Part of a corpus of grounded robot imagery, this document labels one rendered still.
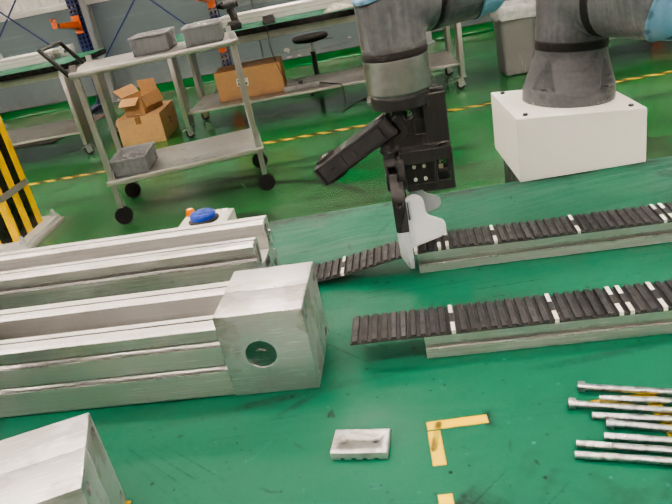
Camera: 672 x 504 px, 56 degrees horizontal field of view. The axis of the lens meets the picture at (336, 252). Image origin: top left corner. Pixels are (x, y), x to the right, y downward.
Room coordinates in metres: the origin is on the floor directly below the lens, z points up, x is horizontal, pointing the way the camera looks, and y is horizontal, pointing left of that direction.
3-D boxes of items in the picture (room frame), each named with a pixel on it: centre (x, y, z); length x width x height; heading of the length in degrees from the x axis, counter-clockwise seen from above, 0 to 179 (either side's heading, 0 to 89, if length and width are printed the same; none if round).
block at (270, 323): (0.60, 0.08, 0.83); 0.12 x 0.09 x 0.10; 171
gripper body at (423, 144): (0.75, -0.12, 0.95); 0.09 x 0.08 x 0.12; 81
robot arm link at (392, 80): (0.75, -0.11, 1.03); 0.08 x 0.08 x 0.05
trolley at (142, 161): (3.81, 0.81, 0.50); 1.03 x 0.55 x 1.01; 96
